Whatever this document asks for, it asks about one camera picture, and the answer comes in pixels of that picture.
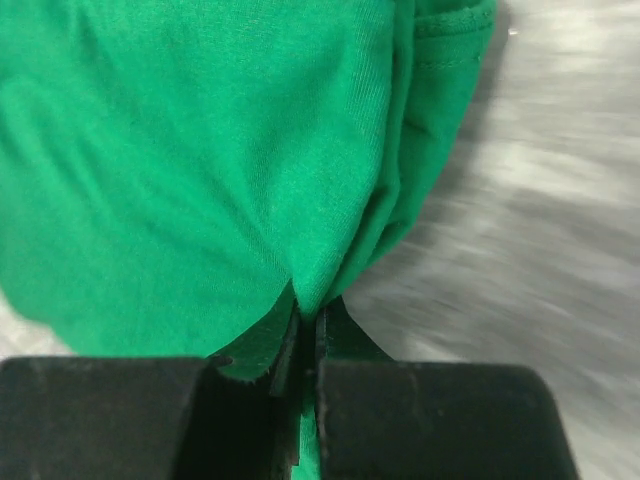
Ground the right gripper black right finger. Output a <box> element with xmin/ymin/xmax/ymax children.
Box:
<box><xmin>316</xmin><ymin>299</ymin><xmax>579</xmax><ymax>479</ymax></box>

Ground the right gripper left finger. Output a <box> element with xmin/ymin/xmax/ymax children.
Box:
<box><xmin>1</xmin><ymin>290</ymin><xmax>301</xmax><ymax>479</ymax></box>

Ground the green t-shirt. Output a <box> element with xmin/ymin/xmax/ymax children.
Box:
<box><xmin>0</xmin><ymin>0</ymin><xmax>499</xmax><ymax>480</ymax></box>

